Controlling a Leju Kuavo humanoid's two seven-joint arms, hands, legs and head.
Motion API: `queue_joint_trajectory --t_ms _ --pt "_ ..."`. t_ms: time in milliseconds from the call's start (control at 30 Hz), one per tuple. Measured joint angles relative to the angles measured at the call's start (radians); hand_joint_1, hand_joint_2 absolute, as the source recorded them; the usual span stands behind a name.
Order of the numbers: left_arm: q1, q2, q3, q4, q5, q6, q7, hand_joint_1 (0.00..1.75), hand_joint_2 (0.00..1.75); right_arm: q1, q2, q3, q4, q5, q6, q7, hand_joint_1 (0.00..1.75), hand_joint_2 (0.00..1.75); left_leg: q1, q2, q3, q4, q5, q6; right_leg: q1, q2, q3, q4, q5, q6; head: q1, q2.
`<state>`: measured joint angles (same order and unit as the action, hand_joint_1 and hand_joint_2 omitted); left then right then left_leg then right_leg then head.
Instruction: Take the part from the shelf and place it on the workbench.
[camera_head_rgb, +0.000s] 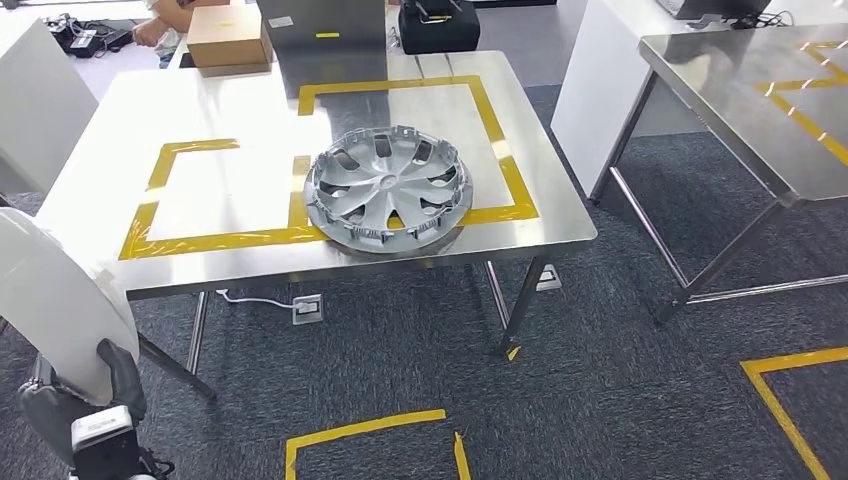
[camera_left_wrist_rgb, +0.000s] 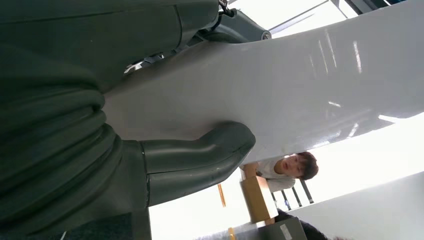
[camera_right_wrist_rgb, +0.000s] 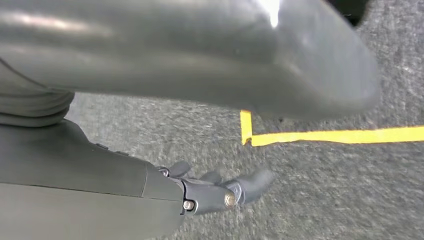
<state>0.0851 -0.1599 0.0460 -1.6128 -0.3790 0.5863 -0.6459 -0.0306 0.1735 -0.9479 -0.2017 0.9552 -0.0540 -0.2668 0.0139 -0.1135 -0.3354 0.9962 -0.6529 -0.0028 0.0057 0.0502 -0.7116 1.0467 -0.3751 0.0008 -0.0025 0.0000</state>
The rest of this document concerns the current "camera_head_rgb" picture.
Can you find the white table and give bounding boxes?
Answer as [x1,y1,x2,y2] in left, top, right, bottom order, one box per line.
[550,0,848,200]

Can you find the stainless steel table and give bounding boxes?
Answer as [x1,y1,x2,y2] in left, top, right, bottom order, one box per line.
[637,22,848,327]

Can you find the yellow floor tape square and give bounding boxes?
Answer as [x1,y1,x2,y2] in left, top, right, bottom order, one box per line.
[284,407,473,480]
[739,345,848,480]

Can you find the black carry bag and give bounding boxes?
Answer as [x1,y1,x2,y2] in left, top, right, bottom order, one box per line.
[396,0,482,56]

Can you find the dark grey metal box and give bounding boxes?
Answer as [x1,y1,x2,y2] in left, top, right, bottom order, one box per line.
[256,0,390,56]

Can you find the stainless steel workbench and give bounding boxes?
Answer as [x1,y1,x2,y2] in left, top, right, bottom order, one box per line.
[33,48,600,401]

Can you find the silver hubcap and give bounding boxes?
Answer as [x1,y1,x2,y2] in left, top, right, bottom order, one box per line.
[302,125,476,257]

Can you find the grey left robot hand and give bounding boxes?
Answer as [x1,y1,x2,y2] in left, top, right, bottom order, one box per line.
[17,338,149,466]

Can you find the white curved plastic part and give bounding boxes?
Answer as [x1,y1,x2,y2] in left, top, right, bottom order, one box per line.
[0,206,141,407]

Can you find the black electronic devices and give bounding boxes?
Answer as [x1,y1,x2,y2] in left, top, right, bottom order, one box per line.
[42,11,135,60]

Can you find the floor socket box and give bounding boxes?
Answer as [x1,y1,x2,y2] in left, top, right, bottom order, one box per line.
[291,294,325,327]
[535,263,564,293]

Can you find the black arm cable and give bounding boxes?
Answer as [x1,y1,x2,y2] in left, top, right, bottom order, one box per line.
[135,449,176,480]

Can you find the person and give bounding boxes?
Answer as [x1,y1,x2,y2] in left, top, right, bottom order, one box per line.
[131,0,231,70]

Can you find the white socket cable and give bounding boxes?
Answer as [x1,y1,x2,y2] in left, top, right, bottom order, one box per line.
[214,287,297,313]

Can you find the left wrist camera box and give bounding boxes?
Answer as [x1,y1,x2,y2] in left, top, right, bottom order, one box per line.
[68,404,145,480]

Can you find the brown cardboard box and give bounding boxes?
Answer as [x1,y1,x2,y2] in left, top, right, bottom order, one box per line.
[186,4,275,79]

